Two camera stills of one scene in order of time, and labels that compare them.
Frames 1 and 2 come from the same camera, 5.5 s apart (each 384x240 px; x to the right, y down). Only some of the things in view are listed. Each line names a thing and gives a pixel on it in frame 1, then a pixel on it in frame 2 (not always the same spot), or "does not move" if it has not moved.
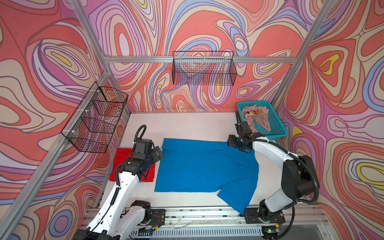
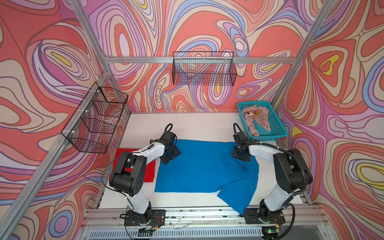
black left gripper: (156, 157) → (177, 152)
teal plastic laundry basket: (277, 130) does not move
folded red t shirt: (120, 154) does not move
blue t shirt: (196, 166) does not move
